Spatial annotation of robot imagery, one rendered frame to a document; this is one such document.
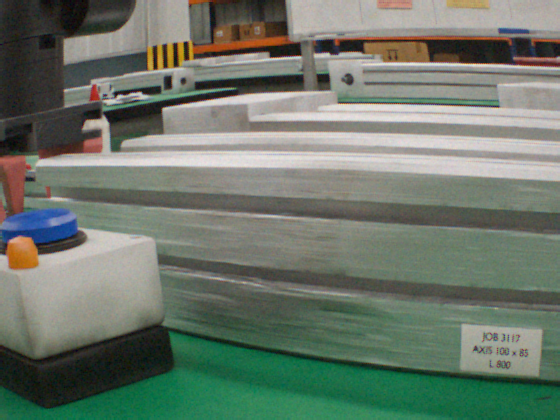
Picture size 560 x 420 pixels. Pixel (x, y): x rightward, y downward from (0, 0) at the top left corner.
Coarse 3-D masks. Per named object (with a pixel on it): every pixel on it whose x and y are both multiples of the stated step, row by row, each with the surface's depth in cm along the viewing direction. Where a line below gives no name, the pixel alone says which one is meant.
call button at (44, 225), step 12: (12, 216) 39; (24, 216) 39; (36, 216) 38; (48, 216) 38; (60, 216) 38; (72, 216) 39; (0, 228) 38; (12, 228) 37; (24, 228) 37; (36, 228) 37; (48, 228) 37; (60, 228) 38; (72, 228) 38; (36, 240) 37; (48, 240) 37
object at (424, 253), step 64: (64, 192) 53; (128, 192) 48; (192, 192) 44; (256, 192) 41; (320, 192) 39; (384, 192) 37; (448, 192) 35; (512, 192) 33; (192, 256) 44; (256, 256) 42; (320, 256) 39; (384, 256) 37; (448, 256) 35; (512, 256) 33; (192, 320) 45; (256, 320) 42; (320, 320) 40; (384, 320) 38; (448, 320) 36; (512, 320) 33
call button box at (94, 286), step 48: (0, 240) 41; (96, 240) 39; (144, 240) 39; (0, 288) 35; (48, 288) 35; (96, 288) 37; (144, 288) 39; (0, 336) 36; (48, 336) 35; (96, 336) 37; (144, 336) 39; (48, 384) 35; (96, 384) 37
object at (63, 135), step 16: (32, 128) 59; (48, 128) 60; (64, 128) 61; (80, 128) 62; (32, 144) 59; (48, 144) 60; (64, 144) 64; (80, 144) 63; (96, 144) 63; (48, 192) 66
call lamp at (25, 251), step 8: (16, 240) 34; (24, 240) 35; (8, 248) 35; (16, 248) 34; (24, 248) 34; (32, 248) 35; (8, 256) 34; (16, 256) 34; (24, 256) 34; (32, 256) 35; (8, 264) 35; (16, 264) 34; (24, 264) 34; (32, 264) 35
